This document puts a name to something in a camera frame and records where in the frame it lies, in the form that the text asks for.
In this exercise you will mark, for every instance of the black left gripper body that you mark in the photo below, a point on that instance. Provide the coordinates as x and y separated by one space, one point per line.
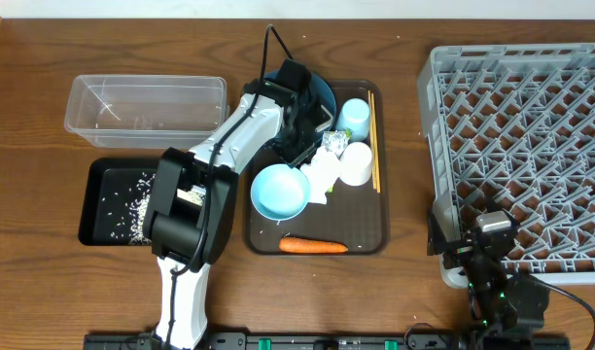
297 145

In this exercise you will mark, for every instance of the pink cup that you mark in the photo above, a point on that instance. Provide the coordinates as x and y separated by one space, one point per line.
356 164

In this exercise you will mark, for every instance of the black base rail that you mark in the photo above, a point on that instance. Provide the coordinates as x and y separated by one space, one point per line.
415 341

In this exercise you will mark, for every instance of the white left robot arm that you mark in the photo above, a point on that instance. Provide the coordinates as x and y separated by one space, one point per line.
287 110

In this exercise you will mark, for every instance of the black plastic tray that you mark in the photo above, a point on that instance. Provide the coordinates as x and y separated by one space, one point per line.
169 220

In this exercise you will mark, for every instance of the dark blue bowl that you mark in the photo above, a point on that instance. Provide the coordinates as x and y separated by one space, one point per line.
324 94

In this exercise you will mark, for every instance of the wooden chopstick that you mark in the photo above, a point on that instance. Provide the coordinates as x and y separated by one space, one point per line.
372 142
376 147

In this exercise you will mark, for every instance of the orange carrot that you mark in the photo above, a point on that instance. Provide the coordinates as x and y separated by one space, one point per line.
308 246

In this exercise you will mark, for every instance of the grey dishwasher rack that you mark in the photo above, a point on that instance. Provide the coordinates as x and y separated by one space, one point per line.
517 123

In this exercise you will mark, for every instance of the light blue small bowl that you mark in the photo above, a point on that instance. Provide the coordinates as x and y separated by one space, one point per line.
280 192

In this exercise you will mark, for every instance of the brown serving tray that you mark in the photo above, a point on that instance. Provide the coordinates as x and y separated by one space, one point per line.
357 217

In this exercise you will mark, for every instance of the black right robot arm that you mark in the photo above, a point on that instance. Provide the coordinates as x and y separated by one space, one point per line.
508 307

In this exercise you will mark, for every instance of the white crumpled napkin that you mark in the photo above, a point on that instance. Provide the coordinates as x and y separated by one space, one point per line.
321 172

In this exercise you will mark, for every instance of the spilled rice grains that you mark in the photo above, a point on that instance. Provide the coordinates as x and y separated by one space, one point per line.
122 205

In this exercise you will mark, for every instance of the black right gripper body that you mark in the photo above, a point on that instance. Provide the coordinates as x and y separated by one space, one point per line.
465 248

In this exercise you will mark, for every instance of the light blue cup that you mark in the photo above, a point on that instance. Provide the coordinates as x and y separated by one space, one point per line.
354 117

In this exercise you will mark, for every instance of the foil snack wrapper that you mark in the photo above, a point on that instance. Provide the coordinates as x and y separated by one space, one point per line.
336 141

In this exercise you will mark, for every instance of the clear plastic bin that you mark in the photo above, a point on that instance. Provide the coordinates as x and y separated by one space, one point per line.
146 111

